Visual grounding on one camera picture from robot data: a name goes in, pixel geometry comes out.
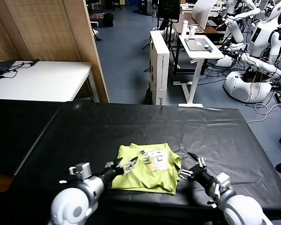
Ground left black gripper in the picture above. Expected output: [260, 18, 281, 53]
[99, 156, 139, 184]

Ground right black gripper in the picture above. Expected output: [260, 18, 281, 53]
[174, 151, 216, 188]

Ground yellow-green printed T-shirt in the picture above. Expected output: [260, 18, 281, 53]
[111, 142, 182, 195]

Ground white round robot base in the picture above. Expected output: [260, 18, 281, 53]
[222, 71, 272, 104]

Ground white robot base shell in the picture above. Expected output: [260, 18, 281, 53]
[213, 55, 237, 68]

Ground black table cover sheet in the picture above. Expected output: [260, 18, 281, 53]
[14, 102, 278, 223]

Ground tall white cardboard box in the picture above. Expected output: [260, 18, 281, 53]
[149, 30, 170, 106]

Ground white rectangular table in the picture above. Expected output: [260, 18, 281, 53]
[0, 60, 94, 103]

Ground black side table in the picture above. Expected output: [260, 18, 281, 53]
[0, 98, 64, 176]

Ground white standing desk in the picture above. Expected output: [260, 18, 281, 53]
[173, 35, 225, 108]

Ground black monitor tripod stand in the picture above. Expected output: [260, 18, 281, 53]
[141, 20, 179, 75]

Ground grey closed laptop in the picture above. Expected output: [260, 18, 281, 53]
[184, 38, 213, 52]

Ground white bottle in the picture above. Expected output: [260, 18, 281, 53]
[180, 20, 189, 38]

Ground brown wooden desk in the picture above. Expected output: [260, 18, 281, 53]
[173, 13, 228, 36]

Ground black trash bin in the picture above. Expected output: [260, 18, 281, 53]
[104, 13, 114, 28]

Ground white humanoid robot black chest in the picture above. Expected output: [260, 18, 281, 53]
[238, 0, 281, 78]

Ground wooden partition screen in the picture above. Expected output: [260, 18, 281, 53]
[0, 0, 110, 104]

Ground white curved panel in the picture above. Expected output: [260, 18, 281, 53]
[192, 0, 218, 30]

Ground black bag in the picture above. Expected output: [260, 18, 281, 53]
[0, 61, 16, 79]

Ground black monitor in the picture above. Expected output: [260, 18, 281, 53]
[157, 0, 181, 21]

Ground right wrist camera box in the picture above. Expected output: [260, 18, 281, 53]
[212, 172, 231, 198]

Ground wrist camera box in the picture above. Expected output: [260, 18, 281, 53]
[212, 172, 231, 198]
[68, 162, 93, 181]

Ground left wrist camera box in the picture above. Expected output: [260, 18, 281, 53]
[68, 162, 93, 181]

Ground white floor cable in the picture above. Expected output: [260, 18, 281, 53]
[245, 100, 281, 124]

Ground black cable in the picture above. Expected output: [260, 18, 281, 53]
[1, 59, 40, 79]

